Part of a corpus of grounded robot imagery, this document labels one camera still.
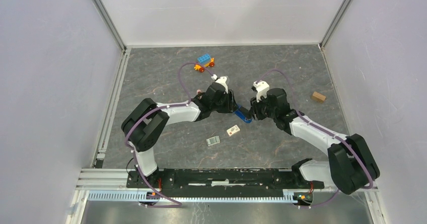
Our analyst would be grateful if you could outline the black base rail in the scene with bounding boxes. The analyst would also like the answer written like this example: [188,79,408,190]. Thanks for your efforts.
[147,168,325,197]

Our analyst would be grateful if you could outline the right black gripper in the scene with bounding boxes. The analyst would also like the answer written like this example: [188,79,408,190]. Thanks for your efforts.
[248,92,277,121]

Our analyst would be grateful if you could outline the small wooden block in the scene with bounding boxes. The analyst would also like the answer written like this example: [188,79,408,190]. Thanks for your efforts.
[311,92,326,103]

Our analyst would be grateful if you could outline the white cable duct strip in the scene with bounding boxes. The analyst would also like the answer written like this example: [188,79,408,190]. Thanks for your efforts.
[88,190,297,204]

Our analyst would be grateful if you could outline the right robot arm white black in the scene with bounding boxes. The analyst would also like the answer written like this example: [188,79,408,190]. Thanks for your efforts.
[250,87,380,195]

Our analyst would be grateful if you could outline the blue stapler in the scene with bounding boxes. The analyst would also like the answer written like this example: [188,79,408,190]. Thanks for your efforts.
[234,104,252,123]

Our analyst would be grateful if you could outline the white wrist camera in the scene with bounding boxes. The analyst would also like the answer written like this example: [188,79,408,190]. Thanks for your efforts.
[253,81,270,102]
[211,74,229,93]

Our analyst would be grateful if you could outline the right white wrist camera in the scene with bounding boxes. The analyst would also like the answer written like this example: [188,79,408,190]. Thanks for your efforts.
[253,81,270,102]

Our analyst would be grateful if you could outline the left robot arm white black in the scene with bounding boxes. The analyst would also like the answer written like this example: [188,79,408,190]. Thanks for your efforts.
[121,83,238,188]

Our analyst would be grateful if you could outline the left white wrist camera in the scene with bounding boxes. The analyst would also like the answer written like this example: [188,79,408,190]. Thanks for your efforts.
[211,74,229,93]

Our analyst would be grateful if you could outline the toy brick car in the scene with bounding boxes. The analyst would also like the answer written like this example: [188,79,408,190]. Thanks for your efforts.
[194,54,215,72]

